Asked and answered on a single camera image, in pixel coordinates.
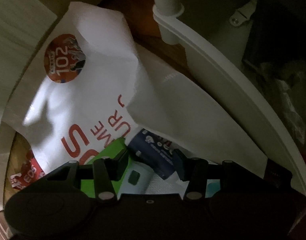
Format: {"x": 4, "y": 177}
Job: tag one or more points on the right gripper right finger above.
{"x": 194, "y": 170}

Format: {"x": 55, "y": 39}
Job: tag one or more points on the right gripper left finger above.
{"x": 107, "y": 170}

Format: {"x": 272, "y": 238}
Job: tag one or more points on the blue white solution bottle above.
{"x": 152, "y": 150}

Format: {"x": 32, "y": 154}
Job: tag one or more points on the wooden drawer front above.
{"x": 22, "y": 25}

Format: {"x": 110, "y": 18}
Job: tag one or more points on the white teal packet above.
{"x": 141, "y": 179}

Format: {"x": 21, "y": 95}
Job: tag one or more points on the white printed shopping bag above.
{"x": 91, "y": 84}

